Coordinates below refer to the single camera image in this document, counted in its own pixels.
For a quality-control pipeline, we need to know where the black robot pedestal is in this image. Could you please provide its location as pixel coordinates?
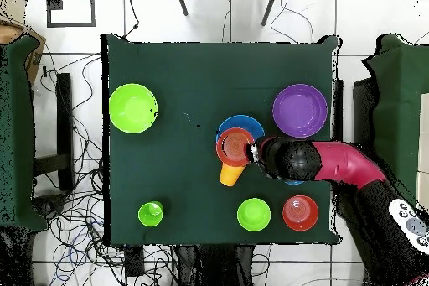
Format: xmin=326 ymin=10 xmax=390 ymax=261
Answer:
xmin=173 ymin=244 xmax=257 ymax=286

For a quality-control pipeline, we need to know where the black tripod leg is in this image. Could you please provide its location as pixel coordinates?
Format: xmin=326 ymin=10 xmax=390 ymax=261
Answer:
xmin=261 ymin=0 xmax=282 ymax=28
xmin=173 ymin=0 xmax=189 ymax=18

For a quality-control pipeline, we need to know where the small light green bowl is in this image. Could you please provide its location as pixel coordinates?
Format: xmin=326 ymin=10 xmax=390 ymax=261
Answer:
xmin=236 ymin=197 xmax=271 ymax=232

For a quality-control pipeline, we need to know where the orange bowl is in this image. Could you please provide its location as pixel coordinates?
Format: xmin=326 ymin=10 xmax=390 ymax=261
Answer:
xmin=282 ymin=195 xmax=320 ymax=232
xmin=214 ymin=127 xmax=257 ymax=169

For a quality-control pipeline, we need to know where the green stepped cup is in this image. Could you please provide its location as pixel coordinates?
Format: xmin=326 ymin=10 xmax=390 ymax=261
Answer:
xmin=137 ymin=200 xmax=164 ymax=228

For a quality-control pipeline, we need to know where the purple bowl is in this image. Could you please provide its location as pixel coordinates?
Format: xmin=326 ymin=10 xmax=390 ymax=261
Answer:
xmin=271 ymin=83 xmax=328 ymax=138

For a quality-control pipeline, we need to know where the green cloth side table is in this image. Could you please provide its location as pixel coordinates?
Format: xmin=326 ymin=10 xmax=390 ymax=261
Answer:
xmin=361 ymin=34 xmax=429 ymax=200
xmin=0 ymin=35 xmax=49 ymax=232

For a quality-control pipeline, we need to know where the orange-yellow stepped cup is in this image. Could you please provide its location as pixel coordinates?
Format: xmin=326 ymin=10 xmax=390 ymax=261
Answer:
xmin=219 ymin=162 xmax=245 ymax=188

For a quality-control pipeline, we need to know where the brown cardboard box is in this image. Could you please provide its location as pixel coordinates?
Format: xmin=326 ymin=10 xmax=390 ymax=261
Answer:
xmin=0 ymin=23 xmax=47 ymax=83

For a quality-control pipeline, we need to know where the dark green tablecloth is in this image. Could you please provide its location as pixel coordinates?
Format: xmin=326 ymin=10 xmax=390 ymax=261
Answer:
xmin=101 ymin=33 xmax=340 ymax=247

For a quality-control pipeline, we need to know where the grey stand base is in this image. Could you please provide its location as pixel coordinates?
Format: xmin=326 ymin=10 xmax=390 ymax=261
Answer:
xmin=31 ymin=193 xmax=68 ymax=221

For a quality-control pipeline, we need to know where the black floor stand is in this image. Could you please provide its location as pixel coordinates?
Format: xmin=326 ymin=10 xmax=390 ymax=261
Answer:
xmin=33 ymin=72 xmax=75 ymax=193

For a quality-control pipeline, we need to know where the black box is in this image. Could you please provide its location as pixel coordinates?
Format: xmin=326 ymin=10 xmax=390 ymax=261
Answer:
xmin=351 ymin=77 xmax=378 ymax=148

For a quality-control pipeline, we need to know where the large green bowl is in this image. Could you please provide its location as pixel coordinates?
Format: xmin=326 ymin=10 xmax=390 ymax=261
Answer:
xmin=108 ymin=83 xmax=158 ymax=135

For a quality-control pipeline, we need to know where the large blue bowl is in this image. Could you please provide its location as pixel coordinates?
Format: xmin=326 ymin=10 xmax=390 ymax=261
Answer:
xmin=215 ymin=114 xmax=266 ymax=144

